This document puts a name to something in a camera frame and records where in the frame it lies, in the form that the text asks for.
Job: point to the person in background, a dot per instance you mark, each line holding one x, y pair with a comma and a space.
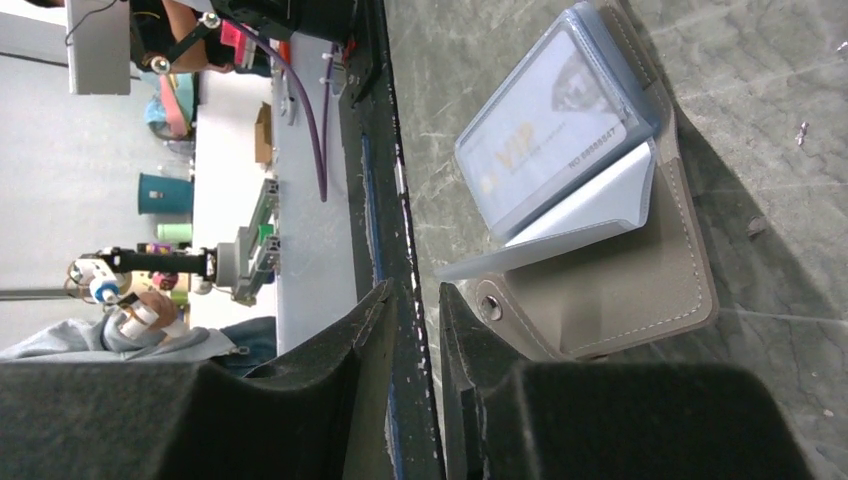
238, 348

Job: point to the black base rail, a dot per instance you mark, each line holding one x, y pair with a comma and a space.
383, 240

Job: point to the white VIP card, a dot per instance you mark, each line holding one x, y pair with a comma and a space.
553, 121

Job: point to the grey leather card holder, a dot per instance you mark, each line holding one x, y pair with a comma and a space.
618, 261

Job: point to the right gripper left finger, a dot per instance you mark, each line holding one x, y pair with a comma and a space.
316, 412

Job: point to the teal cylindrical bin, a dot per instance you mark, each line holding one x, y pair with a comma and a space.
164, 195

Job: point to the grey monitor box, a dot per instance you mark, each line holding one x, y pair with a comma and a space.
98, 47

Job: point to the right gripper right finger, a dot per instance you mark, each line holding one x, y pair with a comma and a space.
508, 417

